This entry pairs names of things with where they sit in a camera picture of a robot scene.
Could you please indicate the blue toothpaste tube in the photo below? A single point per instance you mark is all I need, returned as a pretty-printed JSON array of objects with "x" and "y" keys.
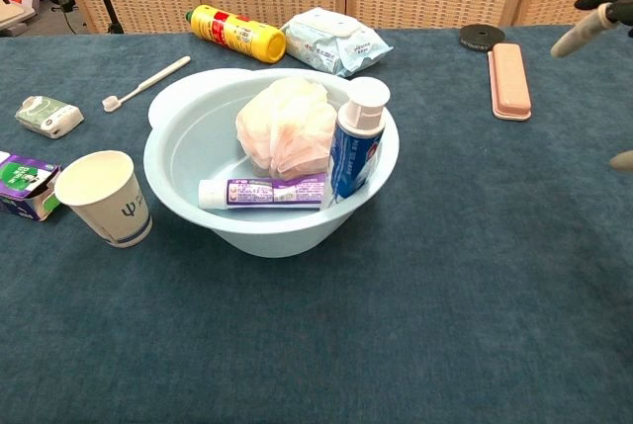
[{"x": 353, "y": 157}]

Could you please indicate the pink bath pouf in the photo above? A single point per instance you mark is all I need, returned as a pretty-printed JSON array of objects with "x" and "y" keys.
[{"x": 282, "y": 127}]

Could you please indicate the white paper cup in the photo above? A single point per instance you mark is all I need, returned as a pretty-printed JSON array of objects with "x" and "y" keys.
[{"x": 123, "y": 211}]

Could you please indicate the purple toothpaste tube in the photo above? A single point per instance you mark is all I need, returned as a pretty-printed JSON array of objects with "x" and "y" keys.
[{"x": 257, "y": 193}]

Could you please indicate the light blue plastic basin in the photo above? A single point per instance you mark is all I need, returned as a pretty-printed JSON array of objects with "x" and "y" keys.
[{"x": 198, "y": 137}]

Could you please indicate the purple green box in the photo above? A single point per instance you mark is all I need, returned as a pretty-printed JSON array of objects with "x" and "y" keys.
[{"x": 25, "y": 182}]

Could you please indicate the pink toothbrush case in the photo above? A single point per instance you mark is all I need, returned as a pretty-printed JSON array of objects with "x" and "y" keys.
[{"x": 512, "y": 78}]

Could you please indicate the black round disc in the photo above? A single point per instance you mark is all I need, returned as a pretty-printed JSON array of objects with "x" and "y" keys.
[{"x": 479, "y": 34}]

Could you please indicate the light blue wet wipes pack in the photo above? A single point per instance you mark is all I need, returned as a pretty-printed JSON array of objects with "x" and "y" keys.
[{"x": 336, "y": 46}]

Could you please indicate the yellow plastic bottle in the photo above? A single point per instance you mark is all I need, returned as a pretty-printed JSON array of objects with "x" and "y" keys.
[{"x": 232, "y": 31}]

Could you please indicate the dark blue table cloth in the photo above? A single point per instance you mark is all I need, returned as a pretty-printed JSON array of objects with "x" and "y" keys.
[{"x": 395, "y": 320}]

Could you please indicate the white toothbrush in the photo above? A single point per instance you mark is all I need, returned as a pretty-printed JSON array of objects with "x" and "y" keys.
[{"x": 148, "y": 82}]

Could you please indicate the small green tissue pack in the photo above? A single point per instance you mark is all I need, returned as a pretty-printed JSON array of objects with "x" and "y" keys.
[{"x": 47, "y": 115}]

